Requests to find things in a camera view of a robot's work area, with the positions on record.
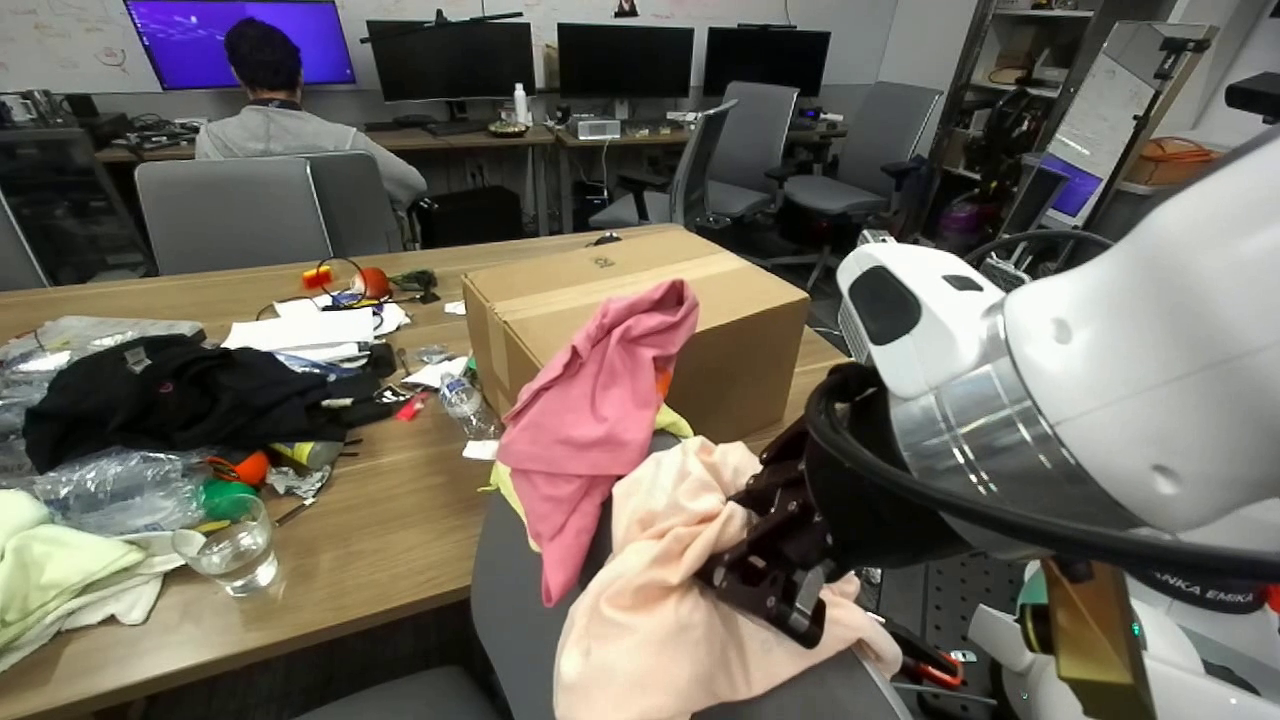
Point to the small orange object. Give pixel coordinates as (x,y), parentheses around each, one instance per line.
(246,469)

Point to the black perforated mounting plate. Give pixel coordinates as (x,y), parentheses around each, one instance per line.
(933,603)

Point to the orange bundle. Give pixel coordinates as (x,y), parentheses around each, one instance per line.
(1183,163)

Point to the small green object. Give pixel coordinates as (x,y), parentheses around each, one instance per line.
(229,501)

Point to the black bag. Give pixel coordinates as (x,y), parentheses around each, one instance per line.
(465,216)

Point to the wooden shelf unit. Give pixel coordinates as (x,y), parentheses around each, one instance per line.
(1015,55)

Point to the clear plastic water bottle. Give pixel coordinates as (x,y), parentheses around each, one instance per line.
(463,393)

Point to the grey swivel office chair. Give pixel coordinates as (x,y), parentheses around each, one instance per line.
(755,133)
(866,133)

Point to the tilted white display panel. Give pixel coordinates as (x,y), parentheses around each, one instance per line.
(1107,115)

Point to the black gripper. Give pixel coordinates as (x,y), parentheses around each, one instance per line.
(802,525)

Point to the black garment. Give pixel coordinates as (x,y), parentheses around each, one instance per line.
(174,402)

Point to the grey mesh office chair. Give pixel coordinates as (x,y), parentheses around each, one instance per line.
(515,627)

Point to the grey office chair black frame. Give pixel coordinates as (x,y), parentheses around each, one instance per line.
(626,207)

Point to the dark green object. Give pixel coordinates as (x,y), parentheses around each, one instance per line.
(419,286)

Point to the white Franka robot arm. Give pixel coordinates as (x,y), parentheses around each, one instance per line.
(1160,346)

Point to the peach t-shirt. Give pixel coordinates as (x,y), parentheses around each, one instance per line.
(640,640)

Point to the light grey chair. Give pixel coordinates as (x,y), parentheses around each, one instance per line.
(233,213)
(16,255)

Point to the small grey device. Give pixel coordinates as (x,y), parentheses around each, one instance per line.
(597,124)

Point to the seated person grey sweater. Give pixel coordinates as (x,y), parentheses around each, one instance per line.
(283,133)

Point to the white papers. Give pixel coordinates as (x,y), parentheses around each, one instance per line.
(304,328)

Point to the yellow wrist camera mount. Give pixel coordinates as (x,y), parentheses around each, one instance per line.
(1093,640)

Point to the light green cloth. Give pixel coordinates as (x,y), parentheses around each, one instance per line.
(54,573)

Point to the clear plastic cup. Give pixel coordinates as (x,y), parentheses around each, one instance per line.
(243,562)

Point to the pink t-shirt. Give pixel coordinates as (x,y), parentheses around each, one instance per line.
(585,413)

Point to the white whiteboard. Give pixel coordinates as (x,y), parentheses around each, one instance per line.
(67,44)

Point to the round plate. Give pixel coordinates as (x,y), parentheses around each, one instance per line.
(502,124)

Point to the white plastic bottle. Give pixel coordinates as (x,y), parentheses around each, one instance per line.
(523,106)

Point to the clear plastic bag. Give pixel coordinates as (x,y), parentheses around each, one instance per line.
(121,486)

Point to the monitor with purple screen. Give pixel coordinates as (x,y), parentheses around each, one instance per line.
(185,42)

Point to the orange red toy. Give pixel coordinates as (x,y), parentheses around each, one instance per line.
(368,283)

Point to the black cluttered side table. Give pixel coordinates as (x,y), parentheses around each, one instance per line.
(67,203)

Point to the black computer monitor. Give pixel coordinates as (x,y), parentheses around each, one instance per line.
(444,63)
(626,63)
(764,63)

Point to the black camera on stand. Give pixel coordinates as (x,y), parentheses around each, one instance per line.
(1253,96)

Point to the large cardboard box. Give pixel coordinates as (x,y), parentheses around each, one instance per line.
(585,274)

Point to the dark grey chair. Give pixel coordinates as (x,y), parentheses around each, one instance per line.
(361,207)

